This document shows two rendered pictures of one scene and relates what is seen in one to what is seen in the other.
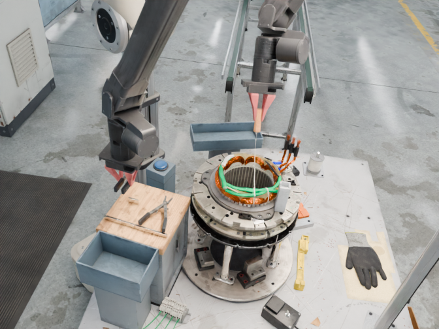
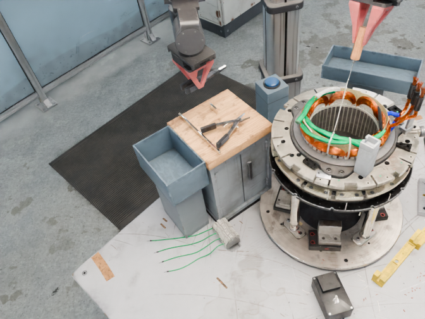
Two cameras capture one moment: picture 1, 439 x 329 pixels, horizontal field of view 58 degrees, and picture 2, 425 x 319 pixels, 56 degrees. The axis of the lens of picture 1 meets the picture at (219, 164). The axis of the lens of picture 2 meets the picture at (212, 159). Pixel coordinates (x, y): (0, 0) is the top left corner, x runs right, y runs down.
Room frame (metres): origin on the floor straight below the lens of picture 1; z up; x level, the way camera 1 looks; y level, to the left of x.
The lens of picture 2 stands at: (0.22, -0.34, 1.77)
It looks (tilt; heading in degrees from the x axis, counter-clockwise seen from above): 48 degrees down; 48
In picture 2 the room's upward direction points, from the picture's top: 10 degrees counter-clockwise
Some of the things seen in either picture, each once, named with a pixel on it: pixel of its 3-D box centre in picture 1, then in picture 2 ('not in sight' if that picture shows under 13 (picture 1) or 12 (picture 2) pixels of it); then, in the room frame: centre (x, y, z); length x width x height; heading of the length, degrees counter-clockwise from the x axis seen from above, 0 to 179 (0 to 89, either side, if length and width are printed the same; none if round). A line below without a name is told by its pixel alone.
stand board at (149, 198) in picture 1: (146, 215); (219, 126); (0.73, 0.19, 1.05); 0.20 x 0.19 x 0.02; 166
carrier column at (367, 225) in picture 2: (277, 240); (371, 214); (0.81, -0.21, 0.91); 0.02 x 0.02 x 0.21
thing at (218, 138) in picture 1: (223, 161); (363, 101); (1.16, -0.01, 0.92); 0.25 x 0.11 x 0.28; 104
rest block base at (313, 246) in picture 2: (251, 276); (324, 240); (0.74, -0.14, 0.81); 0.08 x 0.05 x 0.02; 124
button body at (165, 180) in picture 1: (161, 194); (271, 116); (0.96, 0.19, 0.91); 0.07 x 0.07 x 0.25; 67
